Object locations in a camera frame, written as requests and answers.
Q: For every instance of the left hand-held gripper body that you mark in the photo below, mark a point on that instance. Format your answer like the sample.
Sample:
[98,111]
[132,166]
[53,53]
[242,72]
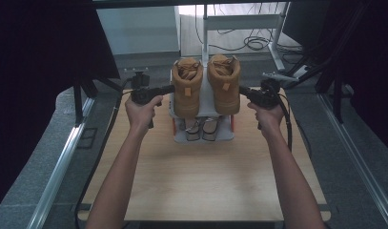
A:
[142,95]

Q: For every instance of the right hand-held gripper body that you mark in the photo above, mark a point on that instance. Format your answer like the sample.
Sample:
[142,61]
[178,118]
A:
[268,97]

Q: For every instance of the tan suede boot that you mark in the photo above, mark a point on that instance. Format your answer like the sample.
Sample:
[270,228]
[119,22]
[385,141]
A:
[187,95]
[225,92]

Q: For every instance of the white two-tier shoe rack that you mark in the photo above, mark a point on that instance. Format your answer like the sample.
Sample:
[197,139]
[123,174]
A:
[208,101]

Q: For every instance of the black silver heeled sandal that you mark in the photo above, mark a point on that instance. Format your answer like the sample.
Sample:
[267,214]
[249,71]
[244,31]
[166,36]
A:
[211,129]
[192,129]

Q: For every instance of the person's left hand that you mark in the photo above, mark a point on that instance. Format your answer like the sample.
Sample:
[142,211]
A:
[140,117]

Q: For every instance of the person's right hand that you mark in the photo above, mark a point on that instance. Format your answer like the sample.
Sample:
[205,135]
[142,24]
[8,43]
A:
[271,120]

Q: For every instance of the white power strip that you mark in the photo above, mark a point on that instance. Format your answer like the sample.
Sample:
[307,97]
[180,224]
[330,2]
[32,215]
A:
[301,71]

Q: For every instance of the black tripod stand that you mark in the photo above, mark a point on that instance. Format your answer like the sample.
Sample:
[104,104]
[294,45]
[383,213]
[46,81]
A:
[77,101]

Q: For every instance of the white cabinet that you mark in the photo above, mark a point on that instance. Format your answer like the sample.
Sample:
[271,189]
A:
[137,30]

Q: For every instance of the black floor grate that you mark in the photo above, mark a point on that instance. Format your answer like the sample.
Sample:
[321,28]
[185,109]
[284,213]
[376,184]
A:
[87,138]

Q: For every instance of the black metal stand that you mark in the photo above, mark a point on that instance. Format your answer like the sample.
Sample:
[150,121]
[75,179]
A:
[337,101]

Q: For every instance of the black curtain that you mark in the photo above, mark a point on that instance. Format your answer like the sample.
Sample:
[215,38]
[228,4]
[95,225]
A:
[372,63]
[39,63]

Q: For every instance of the white metal desk frame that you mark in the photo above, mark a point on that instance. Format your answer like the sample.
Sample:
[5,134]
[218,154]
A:
[242,22]

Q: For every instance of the aluminium rail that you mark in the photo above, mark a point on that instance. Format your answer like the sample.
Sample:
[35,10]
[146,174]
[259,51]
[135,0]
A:
[59,171]
[357,159]

